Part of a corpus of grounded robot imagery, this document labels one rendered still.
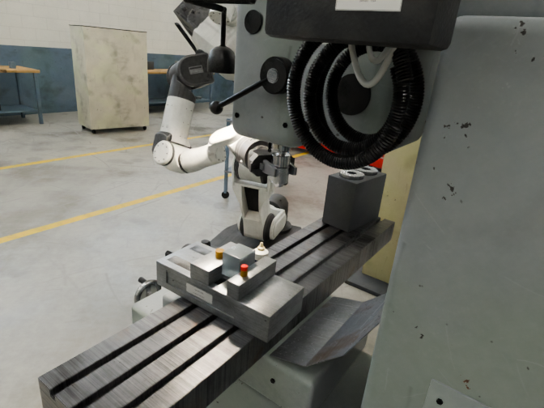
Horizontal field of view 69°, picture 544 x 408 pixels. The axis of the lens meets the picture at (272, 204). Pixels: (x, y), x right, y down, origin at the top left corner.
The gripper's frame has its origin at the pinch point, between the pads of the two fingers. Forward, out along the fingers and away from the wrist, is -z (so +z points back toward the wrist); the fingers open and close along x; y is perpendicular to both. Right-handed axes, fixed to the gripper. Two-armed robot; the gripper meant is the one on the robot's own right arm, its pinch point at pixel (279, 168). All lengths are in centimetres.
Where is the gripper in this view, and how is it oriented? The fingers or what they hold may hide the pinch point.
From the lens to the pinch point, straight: 97.0
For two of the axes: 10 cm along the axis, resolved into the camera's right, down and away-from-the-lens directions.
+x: 8.7, -1.1, 4.8
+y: -0.9, 9.2, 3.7
